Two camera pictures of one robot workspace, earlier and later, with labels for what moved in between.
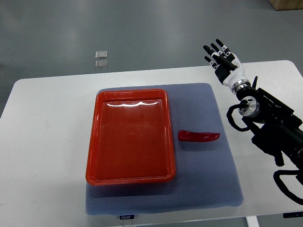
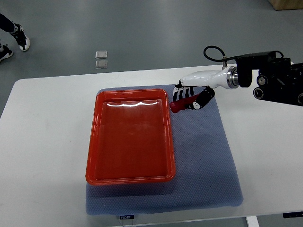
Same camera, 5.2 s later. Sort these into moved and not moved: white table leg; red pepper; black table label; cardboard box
Moved: red pepper
Not moved: white table leg; black table label; cardboard box
